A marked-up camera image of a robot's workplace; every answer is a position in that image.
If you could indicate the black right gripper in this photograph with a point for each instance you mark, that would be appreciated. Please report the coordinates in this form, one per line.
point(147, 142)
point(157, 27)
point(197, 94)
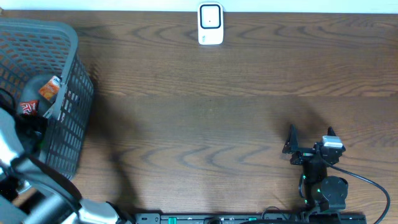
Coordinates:
point(292, 145)

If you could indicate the orange small snack box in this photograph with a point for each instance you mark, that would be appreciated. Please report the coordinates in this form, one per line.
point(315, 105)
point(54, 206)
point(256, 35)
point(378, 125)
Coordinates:
point(50, 90)

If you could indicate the red Top chocolate bar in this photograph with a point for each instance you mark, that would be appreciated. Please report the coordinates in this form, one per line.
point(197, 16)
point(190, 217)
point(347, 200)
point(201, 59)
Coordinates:
point(30, 107)

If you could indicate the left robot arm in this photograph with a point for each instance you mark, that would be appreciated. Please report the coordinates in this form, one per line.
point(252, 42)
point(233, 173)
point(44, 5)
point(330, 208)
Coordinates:
point(44, 154)

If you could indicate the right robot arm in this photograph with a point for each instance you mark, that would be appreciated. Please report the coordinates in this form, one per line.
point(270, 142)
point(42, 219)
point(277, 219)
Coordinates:
point(322, 192)

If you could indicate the white barcode scanner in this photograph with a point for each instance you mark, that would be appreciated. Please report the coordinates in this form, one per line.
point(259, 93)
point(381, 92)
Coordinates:
point(210, 23)

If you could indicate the grey plastic basket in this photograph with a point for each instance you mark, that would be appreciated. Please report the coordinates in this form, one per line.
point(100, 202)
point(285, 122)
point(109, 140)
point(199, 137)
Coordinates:
point(32, 52)

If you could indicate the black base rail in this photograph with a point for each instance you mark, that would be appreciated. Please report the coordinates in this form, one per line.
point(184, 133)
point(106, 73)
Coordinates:
point(273, 217)

